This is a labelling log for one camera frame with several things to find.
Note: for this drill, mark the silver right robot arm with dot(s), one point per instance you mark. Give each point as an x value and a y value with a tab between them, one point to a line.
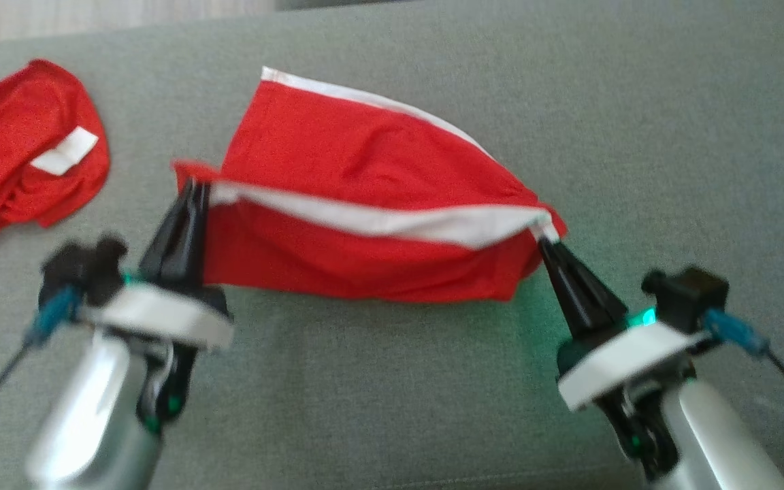
719	442

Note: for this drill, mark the blue left camera connector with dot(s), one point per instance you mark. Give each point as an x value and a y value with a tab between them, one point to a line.
52	316

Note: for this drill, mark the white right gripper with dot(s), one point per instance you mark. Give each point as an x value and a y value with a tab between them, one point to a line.
623	357

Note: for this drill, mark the blue camera connector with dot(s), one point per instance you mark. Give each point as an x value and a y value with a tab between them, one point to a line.
52	316
736	332

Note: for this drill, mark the red shorts with white trim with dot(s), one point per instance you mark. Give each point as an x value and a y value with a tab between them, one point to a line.
365	163

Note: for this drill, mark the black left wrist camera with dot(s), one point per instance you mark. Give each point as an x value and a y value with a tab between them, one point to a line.
86	269

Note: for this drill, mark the large grey sofa seat cushion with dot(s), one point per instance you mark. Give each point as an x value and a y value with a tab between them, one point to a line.
637	136

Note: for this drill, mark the red jersey with white sleeves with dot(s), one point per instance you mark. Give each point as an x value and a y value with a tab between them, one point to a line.
4	150

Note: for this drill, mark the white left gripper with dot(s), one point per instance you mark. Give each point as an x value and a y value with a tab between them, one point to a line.
160	316

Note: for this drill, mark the blue right camera connector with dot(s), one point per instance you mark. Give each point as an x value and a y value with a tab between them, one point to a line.
736	332

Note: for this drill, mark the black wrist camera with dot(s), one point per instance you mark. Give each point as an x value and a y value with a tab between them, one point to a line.
688	296
86	269

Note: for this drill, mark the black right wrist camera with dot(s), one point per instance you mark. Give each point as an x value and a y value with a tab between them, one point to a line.
688	296

